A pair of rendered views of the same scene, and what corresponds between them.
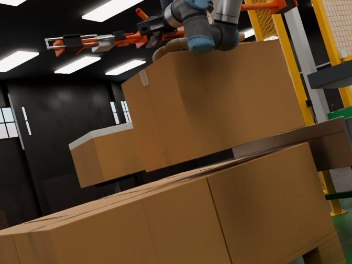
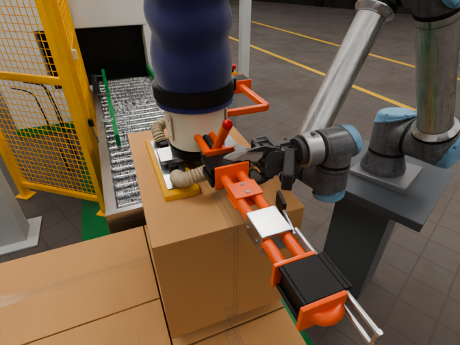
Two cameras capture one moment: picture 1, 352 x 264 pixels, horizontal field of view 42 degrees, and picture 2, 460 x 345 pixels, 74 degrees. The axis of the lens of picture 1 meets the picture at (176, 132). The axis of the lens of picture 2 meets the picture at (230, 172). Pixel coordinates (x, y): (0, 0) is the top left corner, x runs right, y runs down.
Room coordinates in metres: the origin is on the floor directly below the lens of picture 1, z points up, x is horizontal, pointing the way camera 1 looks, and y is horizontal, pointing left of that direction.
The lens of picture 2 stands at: (1.70, 0.58, 1.54)
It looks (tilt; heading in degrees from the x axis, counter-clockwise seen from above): 34 degrees down; 284
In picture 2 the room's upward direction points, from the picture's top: straight up
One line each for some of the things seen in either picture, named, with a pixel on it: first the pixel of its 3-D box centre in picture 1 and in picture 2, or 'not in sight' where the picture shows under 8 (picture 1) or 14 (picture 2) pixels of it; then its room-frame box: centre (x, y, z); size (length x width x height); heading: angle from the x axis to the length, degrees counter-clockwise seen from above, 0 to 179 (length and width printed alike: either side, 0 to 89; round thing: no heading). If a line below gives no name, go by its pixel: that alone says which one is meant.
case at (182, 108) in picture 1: (212, 105); (203, 210); (1.99, -0.19, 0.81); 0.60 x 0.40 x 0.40; 125
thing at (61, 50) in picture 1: (68, 45); (306, 288); (1.65, 0.29, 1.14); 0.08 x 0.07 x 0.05; 126
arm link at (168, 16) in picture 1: (176, 13); (307, 148); (1.67, -0.13, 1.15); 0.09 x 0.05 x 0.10; 126
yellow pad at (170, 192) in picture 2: not in sight; (169, 159); (2.08, -0.15, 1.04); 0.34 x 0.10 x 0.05; 126
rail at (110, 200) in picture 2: not in sight; (101, 128); (3.17, -1.23, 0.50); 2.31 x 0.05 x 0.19; 126
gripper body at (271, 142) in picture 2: (166, 23); (276, 154); (1.74, -0.08, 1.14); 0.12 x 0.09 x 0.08; 36
